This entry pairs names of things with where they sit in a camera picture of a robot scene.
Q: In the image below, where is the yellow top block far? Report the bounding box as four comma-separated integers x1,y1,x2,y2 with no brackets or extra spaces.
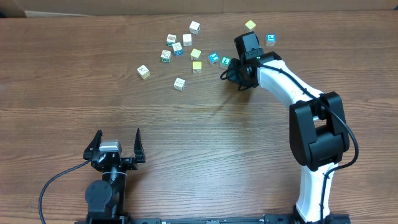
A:
244,20,256,32

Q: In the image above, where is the plain wood block yellow side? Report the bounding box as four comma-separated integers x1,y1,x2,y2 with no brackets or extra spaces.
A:
137,65,150,80

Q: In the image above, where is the wood block blue side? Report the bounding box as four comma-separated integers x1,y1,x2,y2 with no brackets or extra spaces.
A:
172,42,183,56

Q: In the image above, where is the plain white wood block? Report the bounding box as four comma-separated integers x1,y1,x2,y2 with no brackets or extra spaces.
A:
182,34,192,47

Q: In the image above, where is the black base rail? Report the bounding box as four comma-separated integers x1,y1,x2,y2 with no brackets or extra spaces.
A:
74,213,352,224

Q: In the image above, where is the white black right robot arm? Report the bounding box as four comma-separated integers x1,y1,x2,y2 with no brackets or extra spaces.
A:
220,52,354,223

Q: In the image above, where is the yellow top block lower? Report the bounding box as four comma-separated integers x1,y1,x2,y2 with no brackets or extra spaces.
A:
192,61,202,73

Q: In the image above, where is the white wood block far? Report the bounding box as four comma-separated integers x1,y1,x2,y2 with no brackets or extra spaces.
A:
189,21,200,35

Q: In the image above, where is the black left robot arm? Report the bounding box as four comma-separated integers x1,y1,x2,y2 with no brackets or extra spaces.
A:
83,130,146,223

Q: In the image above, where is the wood block green R side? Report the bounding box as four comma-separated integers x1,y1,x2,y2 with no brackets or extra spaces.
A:
160,50,172,63

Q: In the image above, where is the yellow top block upper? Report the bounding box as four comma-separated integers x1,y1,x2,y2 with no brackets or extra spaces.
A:
190,49,201,61

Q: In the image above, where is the wood block letter E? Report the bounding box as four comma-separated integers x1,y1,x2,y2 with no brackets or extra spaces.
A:
174,78,185,91

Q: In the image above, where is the blue top block far right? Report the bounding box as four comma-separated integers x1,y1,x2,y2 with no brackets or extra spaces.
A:
266,34,276,47

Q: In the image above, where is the green top wood block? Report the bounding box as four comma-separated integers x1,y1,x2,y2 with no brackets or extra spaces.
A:
220,57,231,70

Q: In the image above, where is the blue top wood block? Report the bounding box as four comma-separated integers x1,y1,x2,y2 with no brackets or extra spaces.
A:
208,52,220,66

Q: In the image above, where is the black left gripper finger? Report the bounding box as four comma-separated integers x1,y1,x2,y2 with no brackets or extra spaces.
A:
134,129,146,163
83,129,103,160

